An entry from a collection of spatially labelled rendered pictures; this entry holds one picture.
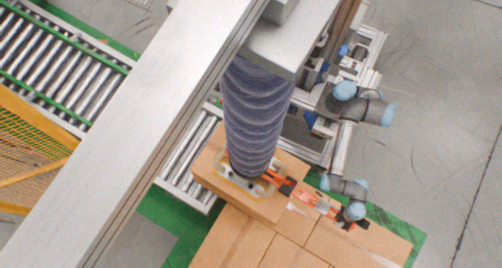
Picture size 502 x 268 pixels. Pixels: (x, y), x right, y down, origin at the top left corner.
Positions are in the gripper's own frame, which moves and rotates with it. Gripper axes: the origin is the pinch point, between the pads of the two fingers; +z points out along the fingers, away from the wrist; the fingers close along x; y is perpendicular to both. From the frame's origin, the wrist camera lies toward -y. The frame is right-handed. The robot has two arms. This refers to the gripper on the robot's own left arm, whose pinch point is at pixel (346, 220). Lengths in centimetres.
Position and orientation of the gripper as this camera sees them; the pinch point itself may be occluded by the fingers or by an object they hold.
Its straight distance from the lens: 254.6
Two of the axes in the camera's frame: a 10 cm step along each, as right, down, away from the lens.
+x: -5.3, 8.2, -2.1
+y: -8.5, -5.0, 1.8
